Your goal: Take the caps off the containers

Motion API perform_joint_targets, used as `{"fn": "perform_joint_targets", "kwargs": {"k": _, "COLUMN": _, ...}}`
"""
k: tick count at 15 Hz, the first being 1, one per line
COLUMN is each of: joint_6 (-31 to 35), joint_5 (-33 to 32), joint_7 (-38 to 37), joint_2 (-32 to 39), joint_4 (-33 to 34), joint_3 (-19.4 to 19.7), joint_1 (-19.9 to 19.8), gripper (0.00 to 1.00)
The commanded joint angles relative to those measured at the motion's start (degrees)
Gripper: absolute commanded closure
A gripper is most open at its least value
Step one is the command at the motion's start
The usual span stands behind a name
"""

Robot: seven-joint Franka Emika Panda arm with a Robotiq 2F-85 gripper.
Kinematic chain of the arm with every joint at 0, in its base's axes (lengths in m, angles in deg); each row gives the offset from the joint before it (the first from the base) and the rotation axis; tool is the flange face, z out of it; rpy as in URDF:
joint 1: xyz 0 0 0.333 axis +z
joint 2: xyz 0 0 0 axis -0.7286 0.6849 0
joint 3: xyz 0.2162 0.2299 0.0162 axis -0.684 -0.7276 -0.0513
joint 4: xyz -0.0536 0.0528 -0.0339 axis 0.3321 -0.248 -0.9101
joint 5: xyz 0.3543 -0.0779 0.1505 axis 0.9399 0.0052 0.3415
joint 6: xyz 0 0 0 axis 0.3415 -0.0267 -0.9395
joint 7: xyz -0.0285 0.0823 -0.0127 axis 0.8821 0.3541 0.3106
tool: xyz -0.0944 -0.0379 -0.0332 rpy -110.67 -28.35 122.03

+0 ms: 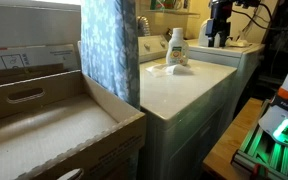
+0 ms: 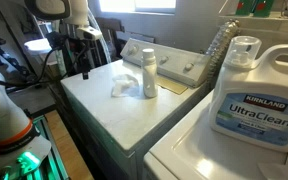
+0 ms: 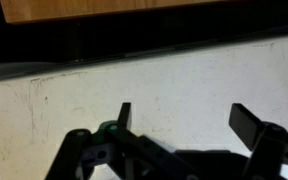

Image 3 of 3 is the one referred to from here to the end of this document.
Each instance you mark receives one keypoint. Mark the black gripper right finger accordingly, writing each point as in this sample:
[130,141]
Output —
[267,141]

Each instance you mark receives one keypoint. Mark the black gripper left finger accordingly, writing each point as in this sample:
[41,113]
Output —
[129,156]

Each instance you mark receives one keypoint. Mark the white washing machine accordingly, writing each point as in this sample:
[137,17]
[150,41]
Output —
[180,100]

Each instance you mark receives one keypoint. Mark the wooden table top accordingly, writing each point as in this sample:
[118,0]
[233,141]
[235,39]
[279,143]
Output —
[22,11]

